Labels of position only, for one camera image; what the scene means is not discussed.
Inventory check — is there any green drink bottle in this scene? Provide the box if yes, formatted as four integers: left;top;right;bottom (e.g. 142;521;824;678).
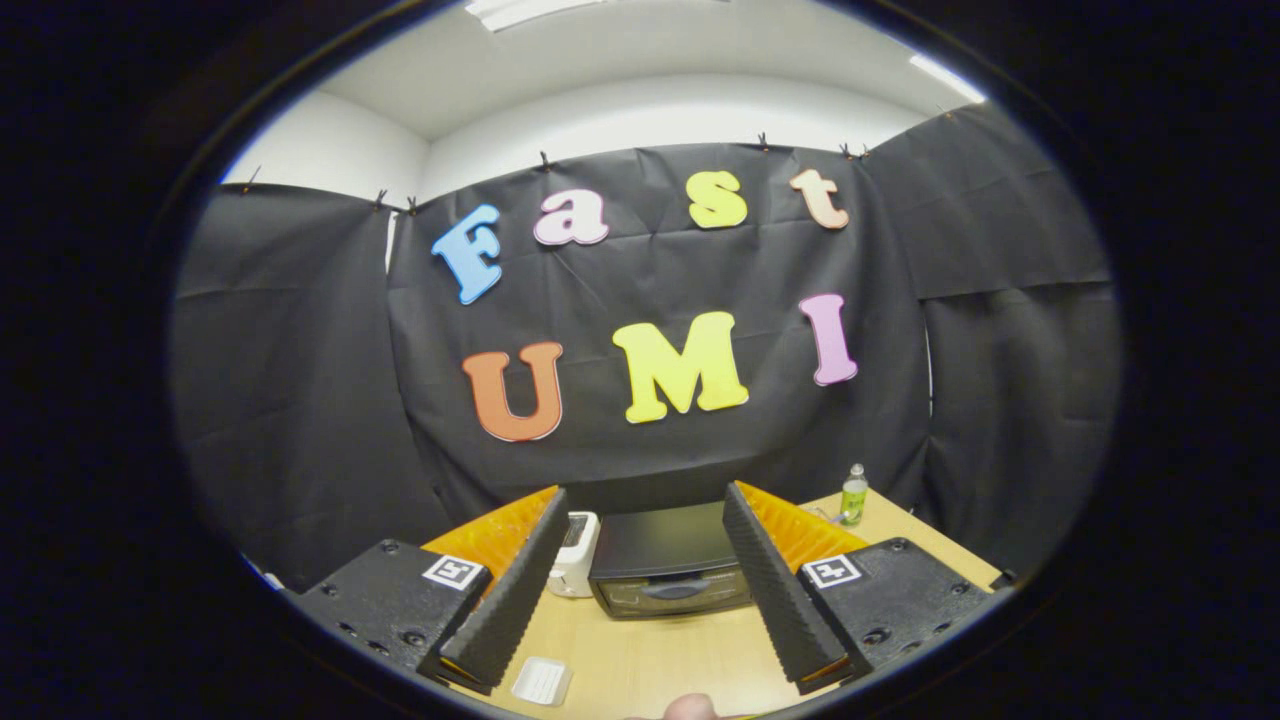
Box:
840;463;869;528

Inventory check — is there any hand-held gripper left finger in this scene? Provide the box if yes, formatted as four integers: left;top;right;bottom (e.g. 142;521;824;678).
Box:
285;487;571;698

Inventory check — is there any black toaster oven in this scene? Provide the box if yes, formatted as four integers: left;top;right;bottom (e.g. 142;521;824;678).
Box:
588;500;753;621

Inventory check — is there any long ceiling light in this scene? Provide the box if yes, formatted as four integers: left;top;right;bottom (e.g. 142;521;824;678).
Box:
465;0;601;31

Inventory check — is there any white pop-up toaster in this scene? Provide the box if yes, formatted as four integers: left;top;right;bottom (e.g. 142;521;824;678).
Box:
546;511;602;599

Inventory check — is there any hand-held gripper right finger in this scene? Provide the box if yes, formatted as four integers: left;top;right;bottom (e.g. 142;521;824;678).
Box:
722;481;1013;695

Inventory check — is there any white rectangular tray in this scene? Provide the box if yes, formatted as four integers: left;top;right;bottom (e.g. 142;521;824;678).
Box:
510;655;574;708

